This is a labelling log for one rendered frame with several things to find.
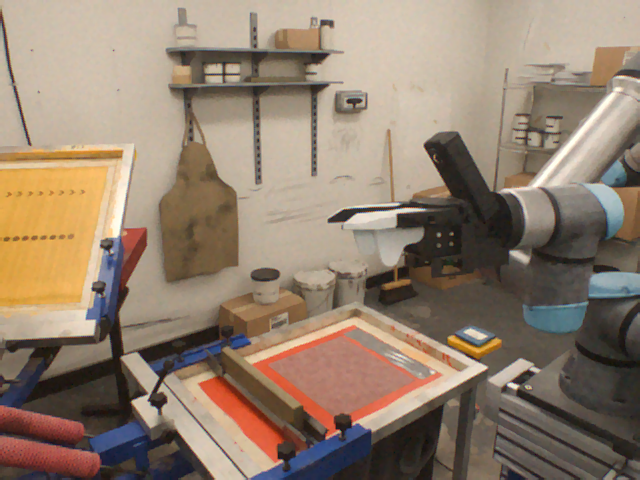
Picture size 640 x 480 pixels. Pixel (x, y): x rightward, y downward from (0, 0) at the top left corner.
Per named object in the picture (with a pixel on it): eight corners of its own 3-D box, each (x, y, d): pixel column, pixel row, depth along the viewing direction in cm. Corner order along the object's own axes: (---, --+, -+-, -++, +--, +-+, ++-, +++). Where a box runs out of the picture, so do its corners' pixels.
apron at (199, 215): (236, 262, 364) (229, 108, 332) (242, 265, 358) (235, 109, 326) (164, 280, 333) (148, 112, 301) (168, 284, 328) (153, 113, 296)
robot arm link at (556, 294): (539, 299, 78) (549, 229, 75) (597, 334, 68) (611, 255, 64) (494, 306, 76) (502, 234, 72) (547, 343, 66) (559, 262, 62)
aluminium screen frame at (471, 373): (356, 310, 199) (356, 301, 198) (487, 378, 155) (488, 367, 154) (156, 381, 153) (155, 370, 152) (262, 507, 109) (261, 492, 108)
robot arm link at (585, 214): (623, 254, 65) (635, 187, 62) (550, 263, 62) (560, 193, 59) (577, 235, 72) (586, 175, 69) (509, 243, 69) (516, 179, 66)
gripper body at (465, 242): (428, 279, 57) (522, 267, 60) (427, 201, 55) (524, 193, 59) (398, 264, 64) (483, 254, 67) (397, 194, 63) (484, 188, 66)
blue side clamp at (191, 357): (244, 351, 172) (243, 332, 170) (252, 358, 168) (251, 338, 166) (156, 383, 155) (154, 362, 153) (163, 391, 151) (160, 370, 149)
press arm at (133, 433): (163, 427, 128) (161, 410, 126) (173, 441, 123) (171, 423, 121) (90, 457, 117) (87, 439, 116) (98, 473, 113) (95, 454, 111)
